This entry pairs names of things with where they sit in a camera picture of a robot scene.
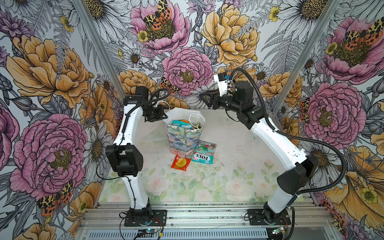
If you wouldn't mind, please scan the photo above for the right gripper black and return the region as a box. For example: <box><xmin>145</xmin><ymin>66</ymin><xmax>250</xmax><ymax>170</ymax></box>
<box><xmin>199</xmin><ymin>89</ymin><xmax>243</xmax><ymax>113</ymax></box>

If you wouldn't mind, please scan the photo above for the teal Fox's candy packet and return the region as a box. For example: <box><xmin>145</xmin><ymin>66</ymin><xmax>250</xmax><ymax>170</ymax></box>
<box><xmin>172</xmin><ymin>120</ymin><xmax>196</xmax><ymax>130</ymax></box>

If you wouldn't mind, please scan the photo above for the floral paper gift bag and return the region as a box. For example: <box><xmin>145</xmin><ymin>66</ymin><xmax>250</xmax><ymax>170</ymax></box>
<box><xmin>164</xmin><ymin>108</ymin><xmax>206</xmax><ymax>158</ymax></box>

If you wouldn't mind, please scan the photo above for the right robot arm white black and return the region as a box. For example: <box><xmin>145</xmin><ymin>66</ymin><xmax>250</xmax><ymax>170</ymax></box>
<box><xmin>207</xmin><ymin>78</ymin><xmax>318</xmax><ymax>224</ymax></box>

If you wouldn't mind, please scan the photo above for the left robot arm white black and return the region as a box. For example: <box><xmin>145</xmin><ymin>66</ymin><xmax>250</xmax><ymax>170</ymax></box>
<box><xmin>106</xmin><ymin>86</ymin><xmax>171</xmax><ymax>224</ymax></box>

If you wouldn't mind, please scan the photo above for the small red lemon sachet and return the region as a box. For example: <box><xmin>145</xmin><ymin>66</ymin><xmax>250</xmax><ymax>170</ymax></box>
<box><xmin>171</xmin><ymin>156</ymin><xmax>191</xmax><ymax>172</ymax></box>

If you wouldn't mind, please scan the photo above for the green red Fox's packet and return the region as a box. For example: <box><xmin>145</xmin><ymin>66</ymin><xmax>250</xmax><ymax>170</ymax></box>
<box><xmin>191</xmin><ymin>140</ymin><xmax>217</xmax><ymax>164</ymax></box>

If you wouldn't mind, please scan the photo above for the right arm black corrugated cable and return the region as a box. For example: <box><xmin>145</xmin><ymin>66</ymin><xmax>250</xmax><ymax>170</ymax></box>
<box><xmin>228</xmin><ymin>67</ymin><xmax>348</xmax><ymax>196</ymax></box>

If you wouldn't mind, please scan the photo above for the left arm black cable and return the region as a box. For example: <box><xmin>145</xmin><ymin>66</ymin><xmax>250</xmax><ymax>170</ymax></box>
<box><xmin>95</xmin><ymin>88</ymin><xmax>171</xmax><ymax>211</ymax></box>

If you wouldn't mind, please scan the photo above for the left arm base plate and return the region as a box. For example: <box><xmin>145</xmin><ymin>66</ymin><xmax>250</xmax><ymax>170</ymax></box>
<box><xmin>124</xmin><ymin>210</ymin><xmax>168</xmax><ymax>227</ymax></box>

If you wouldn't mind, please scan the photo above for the aluminium mounting rail frame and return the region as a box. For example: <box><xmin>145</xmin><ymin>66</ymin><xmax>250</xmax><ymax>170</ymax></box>
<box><xmin>79</xmin><ymin>202</ymin><xmax>333</xmax><ymax>230</ymax></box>

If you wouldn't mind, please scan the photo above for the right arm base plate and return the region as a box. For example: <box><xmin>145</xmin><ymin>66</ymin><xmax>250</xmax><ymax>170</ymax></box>
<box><xmin>244</xmin><ymin>209</ymin><xmax>292</xmax><ymax>226</ymax></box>

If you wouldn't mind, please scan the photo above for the left corner aluminium post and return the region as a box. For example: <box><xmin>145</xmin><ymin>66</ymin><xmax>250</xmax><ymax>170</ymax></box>
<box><xmin>74</xmin><ymin>1</ymin><xmax>126</xmax><ymax>104</ymax></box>

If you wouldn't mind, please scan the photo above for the corner aluminium post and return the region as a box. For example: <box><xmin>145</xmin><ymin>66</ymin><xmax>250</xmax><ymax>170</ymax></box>
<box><xmin>273</xmin><ymin>0</ymin><xmax>342</xmax><ymax>114</ymax></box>
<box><xmin>74</xmin><ymin>1</ymin><xmax>126</xmax><ymax>104</ymax></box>

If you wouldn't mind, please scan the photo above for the right corner aluminium post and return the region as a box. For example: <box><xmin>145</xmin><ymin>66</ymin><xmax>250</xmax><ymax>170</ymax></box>
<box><xmin>273</xmin><ymin>0</ymin><xmax>342</xmax><ymax>114</ymax></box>

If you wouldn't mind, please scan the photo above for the white vented cable duct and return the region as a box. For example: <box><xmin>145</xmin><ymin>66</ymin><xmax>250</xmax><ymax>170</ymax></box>
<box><xmin>81</xmin><ymin>228</ymin><xmax>268</xmax><ymax>240</ymax></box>

